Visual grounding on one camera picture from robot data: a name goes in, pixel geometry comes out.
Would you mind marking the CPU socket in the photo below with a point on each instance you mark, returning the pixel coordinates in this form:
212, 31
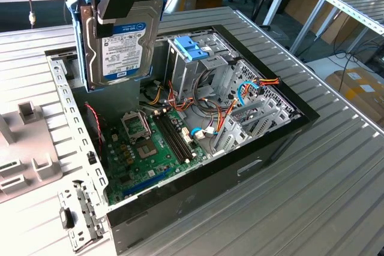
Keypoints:
145, 149

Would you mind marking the black plastic case latch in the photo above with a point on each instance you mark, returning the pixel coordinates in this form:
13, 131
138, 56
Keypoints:
67, 218

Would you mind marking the black open PC case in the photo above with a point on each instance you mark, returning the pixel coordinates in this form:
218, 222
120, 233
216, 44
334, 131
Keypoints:
210, 196

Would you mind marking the socket locking lever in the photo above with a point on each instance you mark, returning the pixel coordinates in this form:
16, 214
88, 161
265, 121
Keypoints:
146, 124

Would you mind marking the white metal shelf rack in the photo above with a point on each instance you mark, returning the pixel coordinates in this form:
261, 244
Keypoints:
354, 1

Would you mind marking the blue plastic drive latch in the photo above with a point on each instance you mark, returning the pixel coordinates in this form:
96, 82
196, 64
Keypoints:
187, 47

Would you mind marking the brown cardboard floor boxes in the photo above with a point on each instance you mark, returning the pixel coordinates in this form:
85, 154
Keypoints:
360, 97

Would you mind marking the white board connector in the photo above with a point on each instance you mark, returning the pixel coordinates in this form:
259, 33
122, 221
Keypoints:
186, 136

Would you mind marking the grey metal drive cage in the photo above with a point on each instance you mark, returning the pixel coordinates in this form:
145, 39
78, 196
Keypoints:
183, 73

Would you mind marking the brown cardboard sheet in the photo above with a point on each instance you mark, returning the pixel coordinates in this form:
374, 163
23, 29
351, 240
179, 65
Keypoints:
300, 7

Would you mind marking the blue expansion slot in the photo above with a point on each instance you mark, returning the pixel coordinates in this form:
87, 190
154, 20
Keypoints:
147, 182

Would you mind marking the green motherboard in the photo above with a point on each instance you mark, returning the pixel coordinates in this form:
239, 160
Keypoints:
171, 163

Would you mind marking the small black case clip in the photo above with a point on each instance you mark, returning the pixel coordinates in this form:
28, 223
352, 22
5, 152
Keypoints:
91, 157

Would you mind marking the grey parts rack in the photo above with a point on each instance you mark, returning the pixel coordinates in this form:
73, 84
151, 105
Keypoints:
27, 148

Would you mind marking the metal disk bay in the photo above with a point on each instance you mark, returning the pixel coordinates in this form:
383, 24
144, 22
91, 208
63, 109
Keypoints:
232, 140

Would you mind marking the grey power supply box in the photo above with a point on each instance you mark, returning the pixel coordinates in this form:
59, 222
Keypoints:
114, 103

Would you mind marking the black RAM slot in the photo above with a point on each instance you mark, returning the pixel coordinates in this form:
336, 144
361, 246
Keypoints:
169, 136
181, 136
177, 136
172, 136

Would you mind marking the hard disk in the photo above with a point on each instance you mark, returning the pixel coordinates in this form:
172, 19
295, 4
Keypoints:
126, 55

